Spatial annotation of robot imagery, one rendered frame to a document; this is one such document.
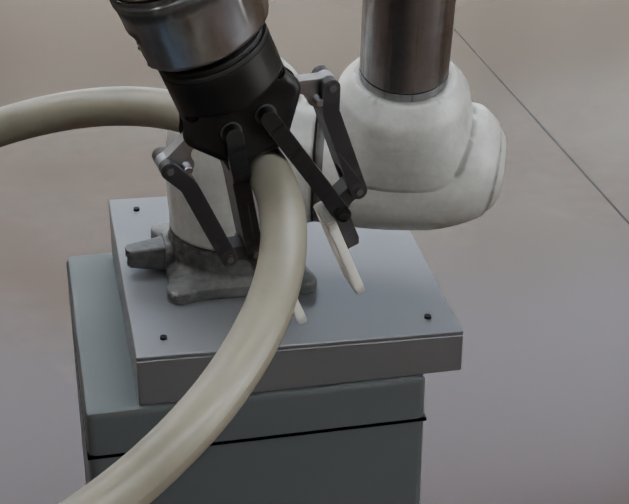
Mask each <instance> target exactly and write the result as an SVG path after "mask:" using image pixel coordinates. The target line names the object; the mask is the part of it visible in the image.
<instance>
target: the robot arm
mask: <svg viewBox="0 0 629 504"><path fill-rule="evenodd" d="M109 1H110V3H111V5H112V7H113V8H114V10H115V11H116V12H117V13H118V16H119V18H120V20H121V22H122V24H123V26H124V28H125V30H126V31H127V33H128V34H129V35H130V36H132V37H133V38H134V39H135V41H136V43H137V45H138V46H137V48H138V50H140V51H141V53H142V54H143V56H144V58H145V59H146V61H147V65H148V66H150V68H153V69H157V70H158V71H159V73H160V75H161V77H162V80H163V82H164V84H165V86H166V88H167V90H168V92H169V94H170V96H171V98H172V100H173V102H174V104H175V106H176V108H177V110H178V113H179V132H180V133H178V132H174V131H170V130H167V139H166V148H165V147H158V148H156V149H155V150H154V151H153V153H152V158H153V160H154V162H155V164H156V166H157V168H158V170H159V172H160V173H161V175H162V177H163V178H164V179H165V180H166V193H167V201H168V209H169V222H160V223H156V224H154V225H153V226H152V227H151V239H147V240H143V241H139V242H135V243H131V244H128V245H126V247H125V256H126V257H127V261H126V263H127V266H128V267H130V268H140V269H152V270H163V271H165V273H166V276H167V280H168V286H167V300H168V301H169V302H170V303H172V304H175V305H187V304H190V303H194V302H198V301H203V300H212V299H223V298H235V297H246V296H247V294H248V291H249V288H250V286H251V283H252V280H253V276H254V273H255V269H256V265H257V260H258V254H259V247H260V232H261V228H260V216H259V210H258V205H257V201H256V198H255V195H254V192H253V190H252V188H251V185H250V178H251V175H250V170H249V165H248V163H249V162H250V161H252V160H254V159H255V158H256V157H257V156H258V155H260V154H261V153H263V152H267V151H271V150H274V149H276V148H279V149H280V150H281V152H282V153H283V155H284V156H285V158H286V159H287V161H288V163H289V165H290V166H291V168H292V170H293V172H294V174H295V177H296V179H297V181H298V184H299V187H300V190H301V194H302V197H303V201H304V206H305V212H306V219H307V223H309V222H320V223H321V226H322V228H323V230H324V232H325V235H326V237H327V239H328V241H329V244H330V246H331V248H332V251H333V253H334V255H335V257H336V260H337V262H338V264H339V266H340V269H341V271H342V273H343V275H344V276H345V278H346V280H347V281H348V283H349V284H350V286H351V287H352V289H353V290H354V292H355V293H356V294H360V293H362V292H364V290H365V287H364V285H363V283H362V280H361V278H360V276H359V273H358V271H357V269H356V266H355V264H354V262H353V260H352V257H351V255H350V253H349V250H348V249H349V248H351V247H353V246H355V245H357V244H359V236H358V233H357V231H356V229H355V227H356V228H365V229H378V230H399V231H423V230H435V229H442V228H447V227H452V226H455V225H459V224H462V223H466V222H468V221H471V220H474V219H476V218H478V217H481V216H482V215H483V214H484V212H485V211H487V210H489V209H490V208H492V207H493V206H494V205H495V203H496V201H497V199H498V196H499V193H500V189H501V185H502V181H503V176H504V170H505V162H506V151H507V143H506V136H505V134H504V132H503V130H502V128H501V126H500V123H499V121H498V120H497V118H496V117H495V116H494V115H493V114H492V113H491V112H490V111H489V110H488V109H487V108H486V107H485V106H484V105H482V104H479V103H474V102H472V101H471V95H470V87H469V84H468V81H467V79H466V78H465V76H464V75H463V73H462V72H461V71H460V70H459V69H458V68H457V67H456V66H455V65H454V64H453V63H452V62H451V61H450V56H451V46H452V36H453V25H454V15H455V5H456V0H362V21H361V44H360V57H359V58H357V59H356V60H355V61H353V62H352V63H351V64H350V65H349V66H348V67H347V68H346V69H345V70H344V71H343V73H342V75H341V76H340V79H339V82H338V81H337V79H336V78H335V77H334V76H333V74H332V73H331V72H330V71H329V70H328V68H327V67H326V66H324V65H318V66H316V67H315V68H314V69H313V70H312V73H309V74H301V75H298V73H297V71H296V70H295V69H294V68H293V67H292V66H291V65H290V64H289V63H288V62H286V61H285V60H284V59H283V58H281V57H280V55H279V53H278V51H277V48H276V46H275V43H274V41H273V39H272V36H271V34H270V32H269V29H268V27H267V24H266V22H265V20H266V18H267V16H268V10H269V2H268V0H109Z"/></svg>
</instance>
